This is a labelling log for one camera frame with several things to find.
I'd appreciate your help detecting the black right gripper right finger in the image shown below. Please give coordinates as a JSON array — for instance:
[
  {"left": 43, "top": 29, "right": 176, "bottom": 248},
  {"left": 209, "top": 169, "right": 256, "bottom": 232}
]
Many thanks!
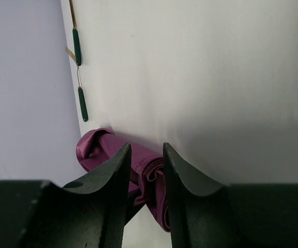
[{"left": 163, "top": 143, "right": 240, "bottom": 247}]

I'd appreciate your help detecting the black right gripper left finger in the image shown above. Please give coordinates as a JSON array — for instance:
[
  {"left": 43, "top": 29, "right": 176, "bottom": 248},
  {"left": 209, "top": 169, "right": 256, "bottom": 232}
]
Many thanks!
[{"left": 19, "top": 143, "right": 131, "bottom": 247}]

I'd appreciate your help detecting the purple cloth napkin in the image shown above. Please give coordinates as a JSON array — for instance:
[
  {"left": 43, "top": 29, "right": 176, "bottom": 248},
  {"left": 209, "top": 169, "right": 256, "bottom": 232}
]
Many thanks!
[{"left": 76, "top": 128, "right": 170, "bottom": 232}]

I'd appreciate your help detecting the gold fork black handle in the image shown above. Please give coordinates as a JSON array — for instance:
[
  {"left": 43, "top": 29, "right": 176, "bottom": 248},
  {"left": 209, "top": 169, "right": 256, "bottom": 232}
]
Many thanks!
[{"left": 65, "top": 46, "right": 88, "bottom": 122}]

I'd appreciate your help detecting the gold knife black handle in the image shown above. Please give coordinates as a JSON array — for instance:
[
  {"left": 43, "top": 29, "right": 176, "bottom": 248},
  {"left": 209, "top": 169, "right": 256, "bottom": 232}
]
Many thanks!
[{"left": 69, "top": 0, "right": 82, "bottom": 66}]

